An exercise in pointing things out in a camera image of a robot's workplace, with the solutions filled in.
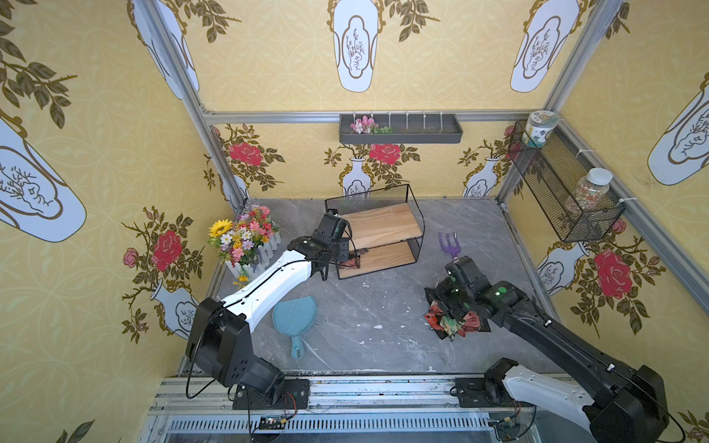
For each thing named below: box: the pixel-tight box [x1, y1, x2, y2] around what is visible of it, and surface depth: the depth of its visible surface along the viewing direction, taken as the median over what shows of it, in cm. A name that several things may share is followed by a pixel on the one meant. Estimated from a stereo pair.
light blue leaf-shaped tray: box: [272, 295, 318, 360], surface depth 89 cm
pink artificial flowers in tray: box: [349, 115, 394, 135], surface depth 89 cm
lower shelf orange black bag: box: [344, 247, 370, 269], surface depth 101 cm
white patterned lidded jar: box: [521, 109, 561, 148], surface depth 87 cm
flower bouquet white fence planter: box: [207, 204, 282, 287], surface depth 90 cm
